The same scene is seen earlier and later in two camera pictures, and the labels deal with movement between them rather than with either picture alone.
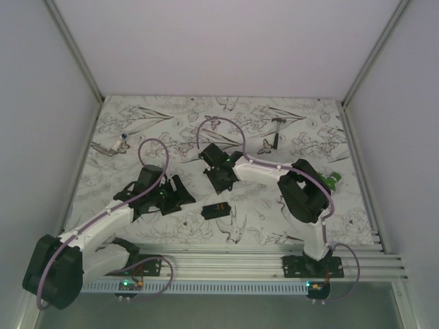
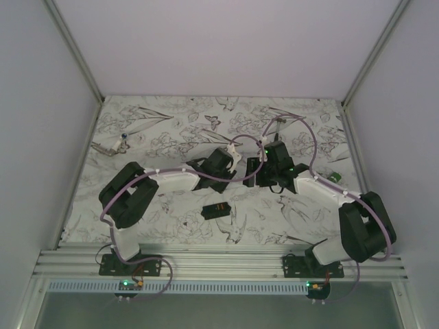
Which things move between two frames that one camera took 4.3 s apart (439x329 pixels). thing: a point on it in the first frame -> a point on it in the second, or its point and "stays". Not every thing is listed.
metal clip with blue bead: (120, 147) stays
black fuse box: (215, 210) stays
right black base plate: (306, 266) stays
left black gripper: (178, 197) -> (221, 188)
